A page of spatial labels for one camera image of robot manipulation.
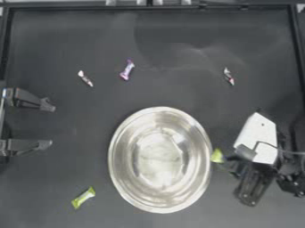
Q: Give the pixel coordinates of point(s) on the green candy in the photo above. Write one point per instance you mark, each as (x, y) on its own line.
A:
(217, 156)
(83, 197)

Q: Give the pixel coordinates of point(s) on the red white candy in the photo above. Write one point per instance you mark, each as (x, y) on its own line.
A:
(84, 78)
(229, 76)

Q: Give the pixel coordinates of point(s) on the purple candy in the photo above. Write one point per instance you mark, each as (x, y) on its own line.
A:
(127, 69)

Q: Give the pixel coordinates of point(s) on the steel bowl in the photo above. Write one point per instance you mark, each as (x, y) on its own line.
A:
(158, 196)

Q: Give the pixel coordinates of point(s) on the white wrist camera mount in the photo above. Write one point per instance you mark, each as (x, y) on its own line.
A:
(258, 133)

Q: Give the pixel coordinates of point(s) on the grey frame bracket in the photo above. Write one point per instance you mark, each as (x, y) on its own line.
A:
(140, 2)
(158, 2)
(186, 2)
(111, 2)

